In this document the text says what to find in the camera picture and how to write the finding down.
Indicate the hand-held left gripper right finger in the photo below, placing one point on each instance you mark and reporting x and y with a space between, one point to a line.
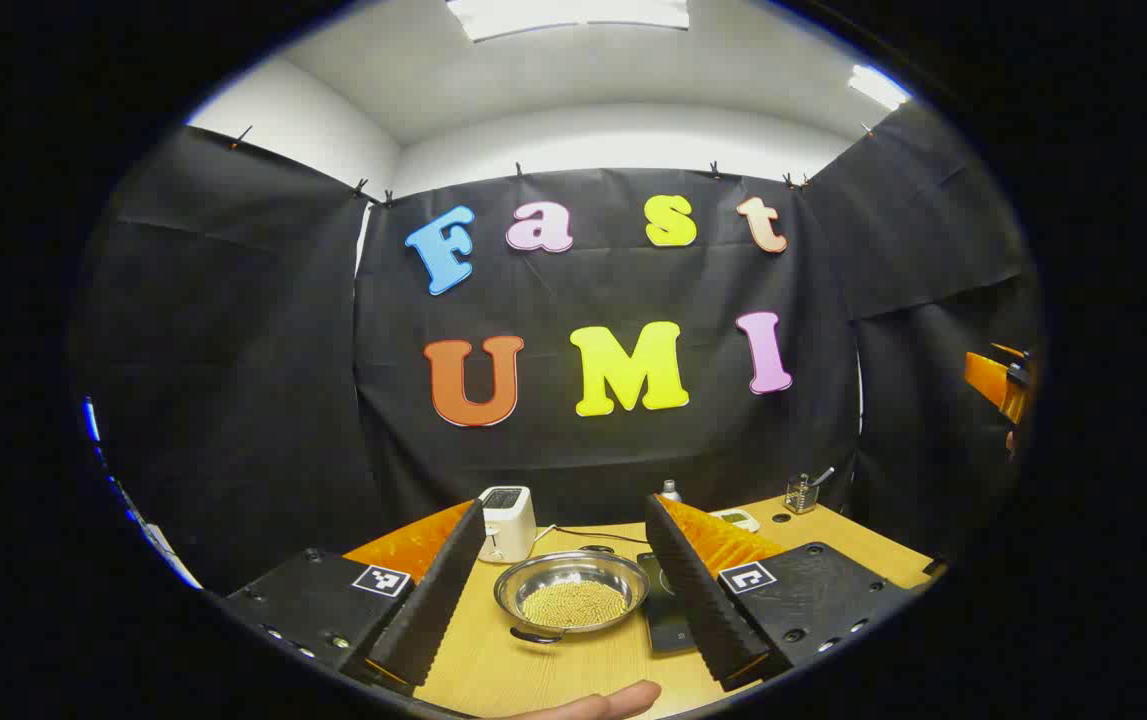
703 600

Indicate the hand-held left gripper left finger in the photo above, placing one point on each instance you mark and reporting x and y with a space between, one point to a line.
438 600

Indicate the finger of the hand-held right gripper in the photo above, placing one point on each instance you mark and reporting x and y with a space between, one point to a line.
993 385

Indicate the black induction cooktop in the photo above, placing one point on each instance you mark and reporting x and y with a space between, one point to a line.
668 625

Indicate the stainless steel pot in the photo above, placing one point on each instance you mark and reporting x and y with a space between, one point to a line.
553 575

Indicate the pile of yellow soybeans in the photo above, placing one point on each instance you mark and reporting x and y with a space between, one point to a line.
573 605

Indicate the white divided plate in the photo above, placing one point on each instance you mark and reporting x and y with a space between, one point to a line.
738 518

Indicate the white toaster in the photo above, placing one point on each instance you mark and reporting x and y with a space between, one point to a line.
511 520

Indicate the silver printed drink bottle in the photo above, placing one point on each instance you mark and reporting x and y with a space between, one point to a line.
670 491

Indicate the glass utensil holder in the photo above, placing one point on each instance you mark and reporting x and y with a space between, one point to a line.
799 497

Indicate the metal spoon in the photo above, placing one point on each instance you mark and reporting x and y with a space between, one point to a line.
823 476

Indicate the small ceiling light panel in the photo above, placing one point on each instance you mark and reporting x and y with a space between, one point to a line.
878 87

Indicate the large ceiling light panel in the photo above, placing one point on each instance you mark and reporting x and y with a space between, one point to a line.
573 15

